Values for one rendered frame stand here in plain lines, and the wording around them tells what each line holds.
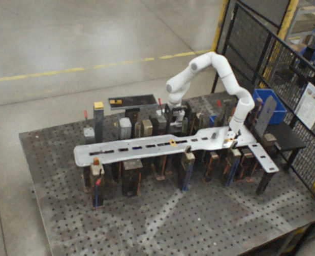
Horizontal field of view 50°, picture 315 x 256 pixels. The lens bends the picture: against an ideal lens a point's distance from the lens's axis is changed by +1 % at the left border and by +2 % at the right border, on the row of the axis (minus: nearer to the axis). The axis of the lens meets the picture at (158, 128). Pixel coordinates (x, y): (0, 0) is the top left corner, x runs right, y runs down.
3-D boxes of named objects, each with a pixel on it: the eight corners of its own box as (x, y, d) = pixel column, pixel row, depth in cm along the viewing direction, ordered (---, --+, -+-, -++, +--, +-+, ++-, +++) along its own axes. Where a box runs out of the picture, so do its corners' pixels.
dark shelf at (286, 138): (281, 152, 256) (282, 149, 254) (227, 85, 319) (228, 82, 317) (305, 148, 263) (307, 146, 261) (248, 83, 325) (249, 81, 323)
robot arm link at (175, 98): (164, 98, 295) (168, 76, 278) (180, 91, 305) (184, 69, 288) (174, 106, 289) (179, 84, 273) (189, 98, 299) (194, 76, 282)
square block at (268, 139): (253, 172, 279) (268, 140, 255) (248, 165, 284) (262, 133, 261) (261, 171, 281) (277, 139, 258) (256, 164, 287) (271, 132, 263)
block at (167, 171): (165, 174, 265) (170, 149, 246) (160, 163, 274) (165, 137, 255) (172, 173, 267) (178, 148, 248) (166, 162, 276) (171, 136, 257)
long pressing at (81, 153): (76, 170, 221) (76, 168, 220) (72, 147, 236) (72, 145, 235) (258, 144, 262) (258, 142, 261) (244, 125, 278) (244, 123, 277)
